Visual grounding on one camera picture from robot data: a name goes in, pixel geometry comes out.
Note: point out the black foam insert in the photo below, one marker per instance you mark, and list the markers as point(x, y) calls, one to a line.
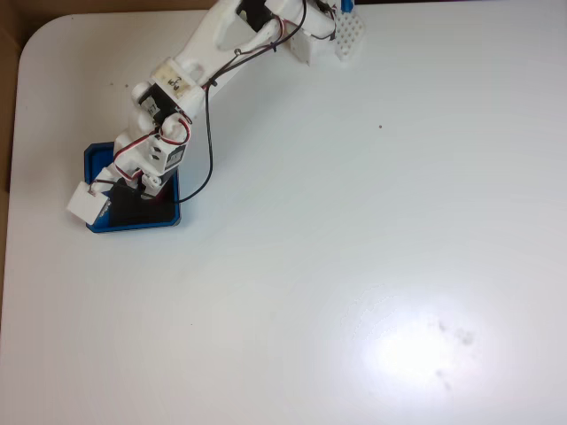
point(133, 212)

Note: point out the blue square box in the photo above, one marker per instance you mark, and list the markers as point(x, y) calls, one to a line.
point(99, 161)

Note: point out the white square camera box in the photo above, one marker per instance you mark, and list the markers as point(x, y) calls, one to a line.
point(86, 203)

